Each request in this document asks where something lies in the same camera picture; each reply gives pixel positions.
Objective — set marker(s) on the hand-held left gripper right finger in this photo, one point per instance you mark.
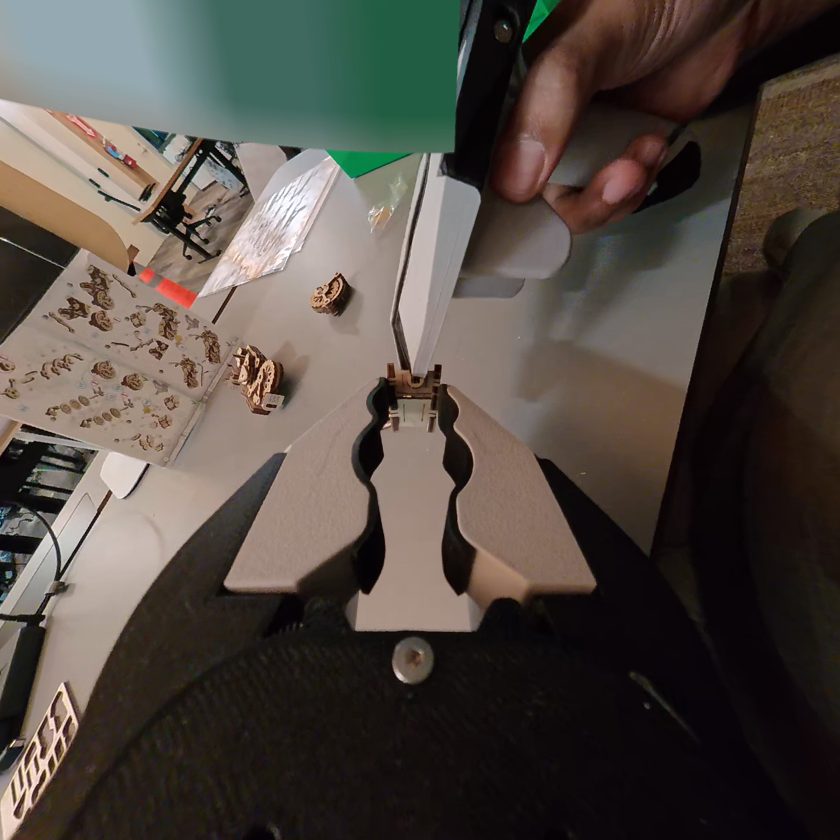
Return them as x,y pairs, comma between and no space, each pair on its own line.
518,512

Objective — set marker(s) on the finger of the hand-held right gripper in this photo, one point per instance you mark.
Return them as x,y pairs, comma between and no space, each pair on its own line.
439,275

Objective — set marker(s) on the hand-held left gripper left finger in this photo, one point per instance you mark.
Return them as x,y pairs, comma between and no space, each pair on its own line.
308,512

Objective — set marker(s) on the small wooden puzzle part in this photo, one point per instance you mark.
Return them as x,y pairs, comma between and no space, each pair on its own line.
412,397

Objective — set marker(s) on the grey desk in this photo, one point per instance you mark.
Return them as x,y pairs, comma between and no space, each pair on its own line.
590,394

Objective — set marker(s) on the person's right hand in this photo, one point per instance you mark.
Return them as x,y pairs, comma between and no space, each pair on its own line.
623,59

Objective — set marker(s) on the small clear parts bag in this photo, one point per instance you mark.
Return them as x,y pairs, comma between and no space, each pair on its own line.
387,207

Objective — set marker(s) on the small round wooden model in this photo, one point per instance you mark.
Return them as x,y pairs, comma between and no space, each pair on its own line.
329,295

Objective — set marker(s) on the wooden model with white tag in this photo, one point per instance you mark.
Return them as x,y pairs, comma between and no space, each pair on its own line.
259,380

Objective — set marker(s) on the white oval object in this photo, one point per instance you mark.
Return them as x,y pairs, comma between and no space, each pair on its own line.
124,476

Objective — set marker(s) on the printed instruction sheet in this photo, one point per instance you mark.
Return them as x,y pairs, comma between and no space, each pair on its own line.
98,367

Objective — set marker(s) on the red flat item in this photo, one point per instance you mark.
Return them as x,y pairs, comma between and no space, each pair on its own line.
167,289

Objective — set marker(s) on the long wooden puzzle sheet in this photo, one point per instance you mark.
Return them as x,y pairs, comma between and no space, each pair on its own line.
39,748

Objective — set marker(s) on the light wooden table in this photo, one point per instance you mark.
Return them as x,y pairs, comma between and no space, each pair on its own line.
59,197

